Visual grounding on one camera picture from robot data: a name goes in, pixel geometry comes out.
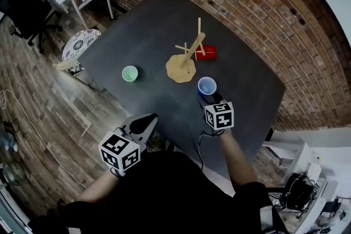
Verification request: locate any black office chair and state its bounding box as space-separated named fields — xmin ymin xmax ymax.
xmin=0 ymin=0 xmax=63 ymax=54

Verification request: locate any red plastic cup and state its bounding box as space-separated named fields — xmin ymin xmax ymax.
xmin=194 ymin=45 xmax=217 ymax=61

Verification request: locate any white shelf unit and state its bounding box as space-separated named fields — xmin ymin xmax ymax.
xmin=262 ymin=128 xmax=351 ymax=234

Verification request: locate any black bag with cables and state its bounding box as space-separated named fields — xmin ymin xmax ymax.
xmin=282 ymin=172 xmax=320 ymax=212

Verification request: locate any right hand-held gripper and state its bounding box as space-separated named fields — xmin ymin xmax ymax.
xmin=197 ymin=92 xmax=235 ymax=132

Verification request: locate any wooden stick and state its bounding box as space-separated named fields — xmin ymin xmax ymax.
xmin=81 ymin=122 xmax=92 ymax=138

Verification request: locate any white floor cable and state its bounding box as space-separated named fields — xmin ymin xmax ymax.
xmin=0 ymin=89 xmax=87 ymax=190

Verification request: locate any stool with patterned cushion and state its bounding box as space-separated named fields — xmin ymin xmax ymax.
xmin=52 ymin=28 xmax=102 ymax=76

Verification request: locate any blue plastic cup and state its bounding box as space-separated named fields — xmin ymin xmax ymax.
xmin=197 ymin=76 xmax=217 ymax=96

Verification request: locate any wooden cup tree stand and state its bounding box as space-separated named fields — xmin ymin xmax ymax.
xmin=165 ymin=17 xmax=206 ymax=84

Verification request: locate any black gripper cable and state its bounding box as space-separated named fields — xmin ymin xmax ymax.
xmin=198 ymin=130 xmax=220 ymax=171

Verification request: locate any person's black shirt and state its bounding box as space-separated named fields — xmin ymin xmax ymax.
xmin=27 ymin=150 xmax=288 ymax=234

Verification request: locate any green plastic cup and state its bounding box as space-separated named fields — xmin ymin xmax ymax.
xmin=121 ymin=65 xmax=139 ymax=83

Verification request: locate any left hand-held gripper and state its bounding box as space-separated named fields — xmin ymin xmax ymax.
xmin=98 ymin=113 xmax=160 ymax=178

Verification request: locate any person's right forearm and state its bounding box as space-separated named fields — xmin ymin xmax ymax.
xmin=219 ymin=128 xmax=260 ymax=197

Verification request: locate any person's left forearm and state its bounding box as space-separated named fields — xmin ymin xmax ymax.
xmin=76 ymin=168 xmax=121 ymax=203

